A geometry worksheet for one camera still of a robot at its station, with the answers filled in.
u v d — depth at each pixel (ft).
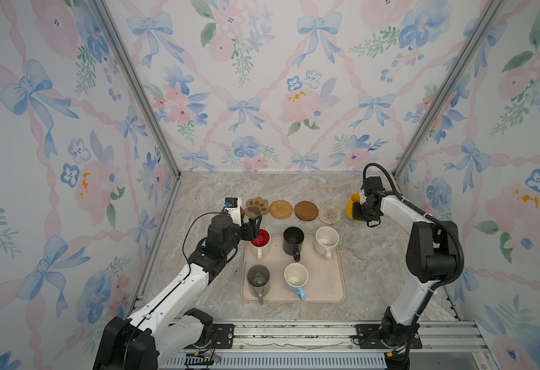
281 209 3.49
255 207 3.50
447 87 2.83
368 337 2.34
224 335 2.43
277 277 2.76
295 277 2.80
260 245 2.83
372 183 2.62
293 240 3.04
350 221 3.28
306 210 3.50
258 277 2.72
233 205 2.22
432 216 2.50
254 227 2.34
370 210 2.44
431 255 1.67
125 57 2.57
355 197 3.20
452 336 2.51
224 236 1.96
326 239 3.11
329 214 3.39
